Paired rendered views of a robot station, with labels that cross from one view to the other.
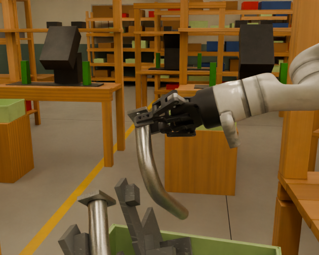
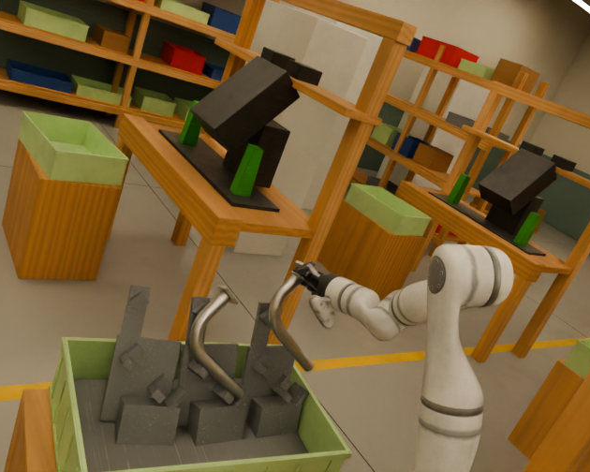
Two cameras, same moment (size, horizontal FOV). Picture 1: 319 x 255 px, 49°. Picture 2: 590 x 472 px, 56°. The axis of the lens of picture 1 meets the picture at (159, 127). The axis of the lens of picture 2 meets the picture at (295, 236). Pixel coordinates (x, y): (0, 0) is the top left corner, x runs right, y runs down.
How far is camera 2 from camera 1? 90 cm
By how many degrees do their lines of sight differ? 40
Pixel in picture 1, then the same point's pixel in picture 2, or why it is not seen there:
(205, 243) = (314, 405)
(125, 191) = (264, 310)
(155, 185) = (272, 316)
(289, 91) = (359, 308)
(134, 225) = (256, 336)
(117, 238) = not seen: hidden behind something
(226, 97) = (332, 287)
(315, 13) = not seen: outside the picture
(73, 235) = (201, 301)
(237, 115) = (333, 305)
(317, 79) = (374, 312)
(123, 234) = not seen: hidden behind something
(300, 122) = (574, 423)
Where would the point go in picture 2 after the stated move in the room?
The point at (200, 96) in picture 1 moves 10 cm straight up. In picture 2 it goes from (325, 277) to (342, 239)
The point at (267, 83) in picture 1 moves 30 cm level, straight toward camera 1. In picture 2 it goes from (356, 295) to (224, 278)
